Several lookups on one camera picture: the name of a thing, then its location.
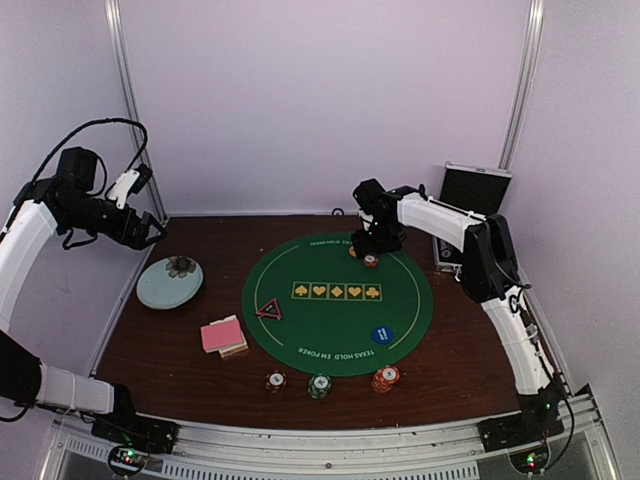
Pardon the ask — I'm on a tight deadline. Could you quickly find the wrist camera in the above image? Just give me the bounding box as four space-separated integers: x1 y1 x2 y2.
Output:
105 164 152 210
352 178 385 215

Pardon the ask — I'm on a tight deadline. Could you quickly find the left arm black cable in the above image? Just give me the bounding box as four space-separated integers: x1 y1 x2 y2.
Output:
29 118 150 201

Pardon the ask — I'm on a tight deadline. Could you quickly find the blue small blind button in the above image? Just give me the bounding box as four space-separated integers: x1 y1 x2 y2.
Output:
371 326 395 345

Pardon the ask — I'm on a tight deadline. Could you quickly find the black red triangular dealer marker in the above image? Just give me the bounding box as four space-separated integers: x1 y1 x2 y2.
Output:
256 298 283 321

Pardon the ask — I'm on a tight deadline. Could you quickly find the aluminium frame post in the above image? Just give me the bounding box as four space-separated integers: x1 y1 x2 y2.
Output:
104 0 169 223
498 0 545 170

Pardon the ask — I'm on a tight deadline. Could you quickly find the metal front rail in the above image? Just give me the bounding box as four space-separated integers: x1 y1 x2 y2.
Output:
47 382 614 480

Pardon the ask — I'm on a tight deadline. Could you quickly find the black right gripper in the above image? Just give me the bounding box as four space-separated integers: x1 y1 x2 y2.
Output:
352 218 402 259

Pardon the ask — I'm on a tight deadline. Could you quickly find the right aluminium frame post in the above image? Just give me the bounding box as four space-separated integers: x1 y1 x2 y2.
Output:
498 0 545 170

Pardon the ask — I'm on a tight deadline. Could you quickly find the left aluminium frame post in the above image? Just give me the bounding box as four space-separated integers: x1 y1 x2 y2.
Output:
104 0 169 223

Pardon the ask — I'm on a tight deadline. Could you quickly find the round green poker mat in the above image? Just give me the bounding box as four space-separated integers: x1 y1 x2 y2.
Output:
242 233 434 377

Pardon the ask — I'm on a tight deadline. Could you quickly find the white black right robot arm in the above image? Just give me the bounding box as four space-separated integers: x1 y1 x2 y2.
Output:
351 179 564 442

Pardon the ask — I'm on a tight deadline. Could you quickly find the green chip stack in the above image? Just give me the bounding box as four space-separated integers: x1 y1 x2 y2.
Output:
308 374 332 400

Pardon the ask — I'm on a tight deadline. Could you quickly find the red-backed playing card deck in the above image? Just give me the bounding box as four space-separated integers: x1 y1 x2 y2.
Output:
200 319 244 353

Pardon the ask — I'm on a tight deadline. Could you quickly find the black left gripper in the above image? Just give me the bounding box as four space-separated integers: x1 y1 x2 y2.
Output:
62 193 167 250

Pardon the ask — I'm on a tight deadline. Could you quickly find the gold playing card box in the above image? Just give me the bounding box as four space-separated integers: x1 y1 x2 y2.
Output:
211 315 249 358

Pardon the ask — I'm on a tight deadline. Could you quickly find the light blue flower plate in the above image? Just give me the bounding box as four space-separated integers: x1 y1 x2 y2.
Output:
136 255 204 310

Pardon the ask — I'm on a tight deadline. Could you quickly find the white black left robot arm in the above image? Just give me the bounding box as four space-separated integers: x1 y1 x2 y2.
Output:
1 177 167 444

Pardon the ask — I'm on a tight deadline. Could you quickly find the orange chip stack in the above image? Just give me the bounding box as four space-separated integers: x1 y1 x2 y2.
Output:
371 366 400 394

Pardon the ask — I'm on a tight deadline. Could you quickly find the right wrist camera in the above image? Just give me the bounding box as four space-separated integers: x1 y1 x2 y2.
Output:
352 178 385 215

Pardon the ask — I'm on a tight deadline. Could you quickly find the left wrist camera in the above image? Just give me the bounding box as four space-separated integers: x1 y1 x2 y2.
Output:
105 164 152 210

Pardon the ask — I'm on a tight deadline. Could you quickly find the red black chip stack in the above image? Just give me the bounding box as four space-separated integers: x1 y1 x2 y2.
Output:
265 370 287 394

